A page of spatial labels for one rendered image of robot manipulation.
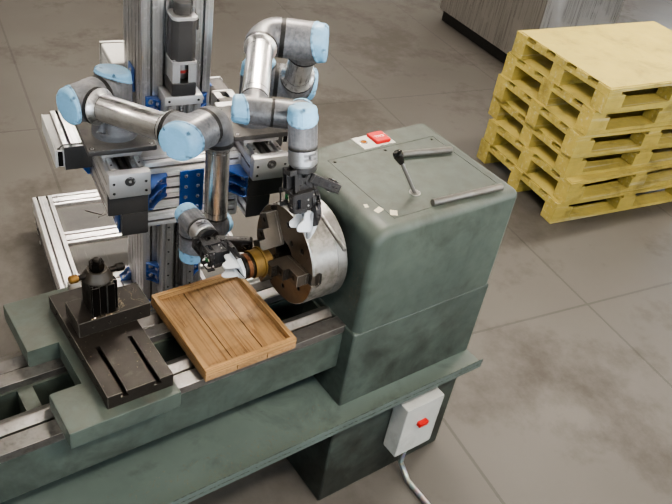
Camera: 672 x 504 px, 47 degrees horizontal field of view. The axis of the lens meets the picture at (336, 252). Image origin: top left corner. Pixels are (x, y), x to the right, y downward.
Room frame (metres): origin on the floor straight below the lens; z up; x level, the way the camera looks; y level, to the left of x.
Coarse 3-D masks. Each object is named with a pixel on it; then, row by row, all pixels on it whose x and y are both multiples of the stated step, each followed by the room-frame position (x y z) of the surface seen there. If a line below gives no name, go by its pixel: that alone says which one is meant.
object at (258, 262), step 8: (256, 248) 1.79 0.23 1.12; (248, 256) 1.74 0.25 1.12; (256, 256) 1.75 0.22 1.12; (264, 256) 1.76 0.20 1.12; (248, 264) 1.72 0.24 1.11; (256, 264) 1.73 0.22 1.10; (264, 264) 1.74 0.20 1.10; (248, 272) 1.71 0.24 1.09; (256, 272) 1.73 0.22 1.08; (264, 272) 1.74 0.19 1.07
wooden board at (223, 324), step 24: (192, 288) 1.82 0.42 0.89; (216, 288) 1.85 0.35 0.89; (240, 288) 1.87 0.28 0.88; (168, 312) 1.68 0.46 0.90; (192, 312) 1.72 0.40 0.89; (216, 312) 1.74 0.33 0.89; (240, 312) 1.76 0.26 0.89; (264, 312) 1.78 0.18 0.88; (192, 336) 1.62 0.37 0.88; (216, 336) 1.64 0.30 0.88; (240, 336) 1.65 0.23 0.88; (264, 336) 1.67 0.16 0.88; (288, 336) 1.68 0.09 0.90; (192, 360) 1.53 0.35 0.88; (216, 360) 1.54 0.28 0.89; (240, 360) 1.54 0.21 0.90
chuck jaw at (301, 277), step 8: (288, 256) 1.80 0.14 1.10; (272, 264) 1.75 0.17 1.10; (280, 264) 1.75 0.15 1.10; (288, 264) 1.76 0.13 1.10; (296, 264) 1.77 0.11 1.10; (272, 272) 1.74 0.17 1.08; (280, 272) 1.74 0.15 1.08; (288, 272) 1.74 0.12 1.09; (296, 272) 1.73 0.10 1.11; (304, 272) 1.73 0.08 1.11; (296, 280) 1.71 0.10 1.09; (304, 280) 1.72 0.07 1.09; (312, 280) 1.72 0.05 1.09
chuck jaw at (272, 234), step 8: (272, 208) 1.90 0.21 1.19; (264, 216) 1.85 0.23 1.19; (272, 216) 1.86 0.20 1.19; (264, 224) 1.85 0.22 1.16; (272, 224) 1.84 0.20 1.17; (264, 232) 1.82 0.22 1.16; (272, 232) 1.83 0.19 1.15; (280, 232) 1.85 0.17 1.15; (256, 240) 1.81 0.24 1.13; (264, 240) 1.80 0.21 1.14; (272, 240) 1.82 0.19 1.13; (280, 240) 1.83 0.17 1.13; (264, 248) 1.79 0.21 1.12
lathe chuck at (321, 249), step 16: (288, 208) 1.85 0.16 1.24; (288, 224) 1.83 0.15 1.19; (320, 224) 1.82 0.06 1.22; (288, 240) 1.82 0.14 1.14; (304, 240) 1.76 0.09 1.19; (320, 240) 1.78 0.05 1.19; (304, 256) 1.76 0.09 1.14; (320, 256) 1.75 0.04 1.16; (336, 256) 1.78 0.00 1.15; (320, 272) 1.73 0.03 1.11; (336, 272) 1.77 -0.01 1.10; (288, 288) 1.80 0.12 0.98; (304, 288) 1.74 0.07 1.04; (320, 288) 1.74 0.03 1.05
